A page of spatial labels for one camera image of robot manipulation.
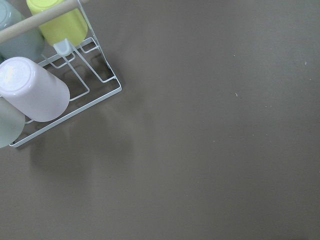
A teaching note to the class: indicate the yellow cup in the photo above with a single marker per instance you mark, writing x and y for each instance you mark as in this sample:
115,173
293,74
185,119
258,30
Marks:
71,25

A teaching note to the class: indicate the pink cup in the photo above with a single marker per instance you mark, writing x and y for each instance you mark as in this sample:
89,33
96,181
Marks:
33,90

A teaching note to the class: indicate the white cup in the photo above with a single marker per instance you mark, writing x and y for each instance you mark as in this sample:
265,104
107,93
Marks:
12,123

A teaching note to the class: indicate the grey cup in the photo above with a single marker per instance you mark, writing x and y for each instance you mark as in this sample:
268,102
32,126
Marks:
29,44

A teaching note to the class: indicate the white wire cup rack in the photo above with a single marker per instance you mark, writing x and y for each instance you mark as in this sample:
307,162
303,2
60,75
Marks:
86,71

